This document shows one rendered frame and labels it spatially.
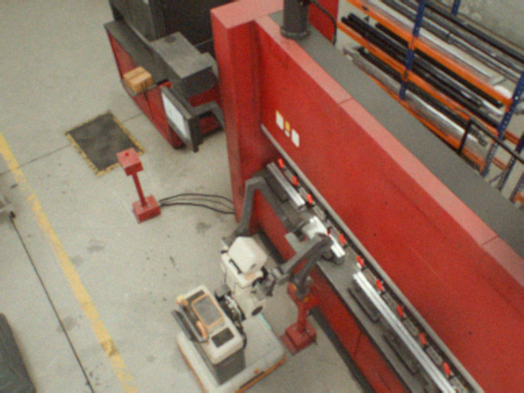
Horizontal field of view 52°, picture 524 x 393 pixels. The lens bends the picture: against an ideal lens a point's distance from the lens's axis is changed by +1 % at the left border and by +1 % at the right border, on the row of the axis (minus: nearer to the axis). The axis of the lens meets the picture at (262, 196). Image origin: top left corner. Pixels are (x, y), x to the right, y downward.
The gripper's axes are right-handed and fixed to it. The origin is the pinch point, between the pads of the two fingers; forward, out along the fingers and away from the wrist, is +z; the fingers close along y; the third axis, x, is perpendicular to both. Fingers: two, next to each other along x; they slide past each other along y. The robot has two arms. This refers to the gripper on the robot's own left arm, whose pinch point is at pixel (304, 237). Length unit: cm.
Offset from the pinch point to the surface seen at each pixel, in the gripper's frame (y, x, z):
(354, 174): -30, -55, -71
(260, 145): 85, -18, -8
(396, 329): -89, -10, 12
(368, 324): -74, 3, 16
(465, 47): 73, -199, 63
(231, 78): 86, -37, -82
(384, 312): -75, -11, 13
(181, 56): 122, -20, -96
